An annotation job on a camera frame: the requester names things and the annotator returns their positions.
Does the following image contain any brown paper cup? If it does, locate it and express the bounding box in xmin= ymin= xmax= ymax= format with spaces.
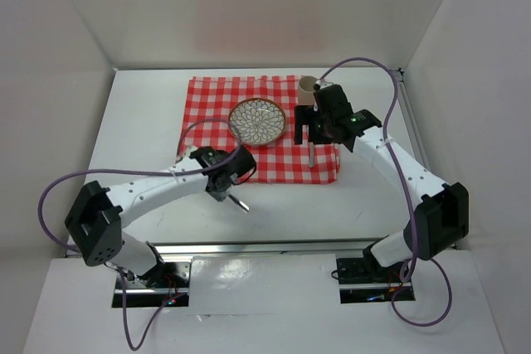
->
xmin=297 ymin=75 xmax=321 ymax=106

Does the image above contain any silver fork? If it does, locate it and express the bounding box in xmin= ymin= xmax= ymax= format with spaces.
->
xmin=228 ymin=194 xmax=250 ymax=213

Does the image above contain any silver table knife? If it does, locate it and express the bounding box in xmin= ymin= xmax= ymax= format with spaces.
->
xmin=308 ymin=142 xmax=315 ymax=168

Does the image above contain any patterned plate brown rim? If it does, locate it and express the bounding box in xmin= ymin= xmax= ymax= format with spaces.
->
xmin=228 ymin=98 xmax=287 ymax=146

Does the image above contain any red white checkered cloth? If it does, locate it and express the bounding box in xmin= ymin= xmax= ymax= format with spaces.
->
xmin=182 ymin=75 xmax=340 ymax=184

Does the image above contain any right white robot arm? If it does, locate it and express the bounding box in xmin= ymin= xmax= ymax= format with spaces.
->
xmin=294 ymin=82 xmax=470 ymax=281

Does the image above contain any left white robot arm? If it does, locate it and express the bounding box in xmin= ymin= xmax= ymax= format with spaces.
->
xmin=65 ymin=147 xmax=257 ymax=287

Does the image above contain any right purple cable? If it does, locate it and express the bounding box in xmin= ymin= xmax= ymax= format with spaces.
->
xmin=319 ymin=56 xmax=453 ymax=327

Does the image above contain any purple cable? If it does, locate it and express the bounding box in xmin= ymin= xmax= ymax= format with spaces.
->
xmin=37 ymin=119 xmax=244 ymax=351
xmin=319 ymin=56 xmax=453 ymax=327

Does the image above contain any aluminium right side rail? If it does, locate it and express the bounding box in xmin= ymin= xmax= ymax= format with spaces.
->
xmin=389 ymin=69 xmax=442 ymax=196

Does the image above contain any aluminium rail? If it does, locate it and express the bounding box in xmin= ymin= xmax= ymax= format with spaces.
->
xmin=389 ymin=69 xmax=442 ymax=196
xmin=154 ymin=238 xmax=376 ymax=257

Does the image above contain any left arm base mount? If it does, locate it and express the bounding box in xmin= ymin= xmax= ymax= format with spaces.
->
xmin=111 ymin=258 xmax=192 ymax=308

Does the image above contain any aluminium front rail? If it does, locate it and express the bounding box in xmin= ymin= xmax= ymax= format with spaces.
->
xmin=154 ymin=238 xmax=376 ymax=257

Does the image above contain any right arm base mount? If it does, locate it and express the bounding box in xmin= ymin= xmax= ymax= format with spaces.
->
xmin=330 ymin=258 xmax=415 ymax=304

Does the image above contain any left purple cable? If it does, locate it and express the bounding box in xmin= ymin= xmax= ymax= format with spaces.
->
xmin=37 ymin=119 xmax=244 ymax=351

